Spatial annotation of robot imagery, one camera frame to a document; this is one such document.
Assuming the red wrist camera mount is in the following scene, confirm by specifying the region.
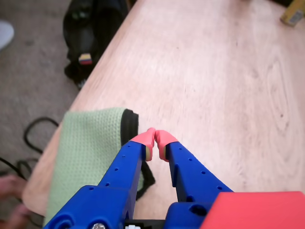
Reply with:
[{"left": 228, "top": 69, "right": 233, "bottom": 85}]
[{"left": 200, "top": 190, "right": 305, "bottom": 229}]

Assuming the green cloth with black trim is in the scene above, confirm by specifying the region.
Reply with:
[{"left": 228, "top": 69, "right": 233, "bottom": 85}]
[{"left": 44, "top": 107, "right": 156, "bottom": 226}]

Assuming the blurred pink person hand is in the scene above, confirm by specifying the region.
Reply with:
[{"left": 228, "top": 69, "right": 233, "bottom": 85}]
[{"left": 0, "top": 174, "right": 31, "bottom": 229}]

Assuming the yellow box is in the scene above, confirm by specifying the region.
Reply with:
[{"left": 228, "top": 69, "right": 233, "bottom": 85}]
[{"left": 280, "top": 0, "right": 305, "bottom": 27}]

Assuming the black backpack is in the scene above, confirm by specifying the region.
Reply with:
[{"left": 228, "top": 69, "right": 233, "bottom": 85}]
[{"left": 62, "top": 0, "right": 131, "bottom": 91}]

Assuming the black floor cable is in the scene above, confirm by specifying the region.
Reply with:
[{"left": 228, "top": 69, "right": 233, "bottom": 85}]
[{"left": 0, "top": 116, "right": 60, "bottom": 227}]

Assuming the white shoe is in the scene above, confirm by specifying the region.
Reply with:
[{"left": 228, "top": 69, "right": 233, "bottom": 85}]
[{"left": 0, "top": 21, "right": 15, "bottom": 51}]

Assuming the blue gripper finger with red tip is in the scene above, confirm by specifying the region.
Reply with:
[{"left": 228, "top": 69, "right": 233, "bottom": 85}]
[
  {"left": 156, "top": 130, "right": 233, "bottom": 229},
  {"left": 44, "top": 127, "right": 157, "bottom": 229}
]

